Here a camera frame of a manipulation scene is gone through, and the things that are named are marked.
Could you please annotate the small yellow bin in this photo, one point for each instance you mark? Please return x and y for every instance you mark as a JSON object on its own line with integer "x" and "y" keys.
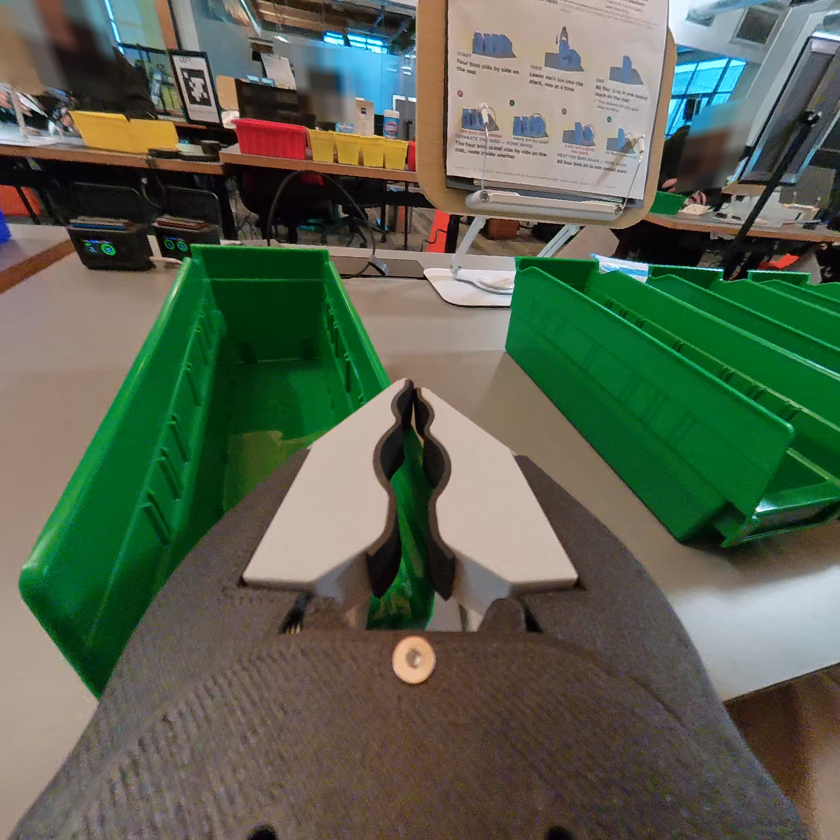
{"x": 372, "y": 153}
{"x": 348, "y": 151}
{"x": 396, "y": 155}
{"x": 321, "y": 148}

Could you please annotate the large yellow bin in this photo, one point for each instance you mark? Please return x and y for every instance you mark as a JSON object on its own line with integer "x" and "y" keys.
{"x": 98, "y": 131}
{"x": 154, "y": 136}

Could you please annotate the grey desk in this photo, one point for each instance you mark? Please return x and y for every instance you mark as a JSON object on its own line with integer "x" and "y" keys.
{"x": 446, "y": 341}
{"x": 19, "y": 249}

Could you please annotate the red plastic bin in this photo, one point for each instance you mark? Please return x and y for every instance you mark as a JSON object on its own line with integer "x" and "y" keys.
{"x": 412, "y": 157}
{"x": 269, "y": 139}

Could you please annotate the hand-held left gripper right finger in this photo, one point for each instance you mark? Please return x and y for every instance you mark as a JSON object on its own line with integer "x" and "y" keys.
{"x": 499, "y": 525}

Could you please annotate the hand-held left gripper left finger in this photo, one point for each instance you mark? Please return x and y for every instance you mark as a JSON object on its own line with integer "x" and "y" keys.
{"x": 328, "y": 518}

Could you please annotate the black monitor on pole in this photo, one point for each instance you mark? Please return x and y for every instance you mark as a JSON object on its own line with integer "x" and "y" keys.
{"x": 807, "y": 111}

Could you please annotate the black power adapter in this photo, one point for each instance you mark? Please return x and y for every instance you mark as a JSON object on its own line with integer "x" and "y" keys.
{"x": 187, "y": 243}

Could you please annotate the instruction sheet on stand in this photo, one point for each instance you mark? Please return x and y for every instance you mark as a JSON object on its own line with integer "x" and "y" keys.
{"x": 469, "y": 289}

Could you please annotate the black charging case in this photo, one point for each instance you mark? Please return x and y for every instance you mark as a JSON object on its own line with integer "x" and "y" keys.
{"x": 111, "y": 249}

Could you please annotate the wipes canister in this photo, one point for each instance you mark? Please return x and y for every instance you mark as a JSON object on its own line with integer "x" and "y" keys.
{"x": 391, "y": 124}

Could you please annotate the orange traffic cone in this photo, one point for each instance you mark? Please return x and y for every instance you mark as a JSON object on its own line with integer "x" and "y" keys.
{"x": 438, "y": 233}

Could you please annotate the white carton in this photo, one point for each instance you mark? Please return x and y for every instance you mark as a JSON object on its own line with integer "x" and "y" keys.
{"x": 365, "y": 118}

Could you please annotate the wooden top work table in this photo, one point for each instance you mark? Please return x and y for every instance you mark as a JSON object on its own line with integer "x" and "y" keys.
{"x": 295, "y": 165}
{"x": 65, "y": 155}
{"x": 754, "y": 226}

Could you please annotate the black white marker sign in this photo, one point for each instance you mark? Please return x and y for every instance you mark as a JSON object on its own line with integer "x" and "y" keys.
{"x": 197, "y": 85}

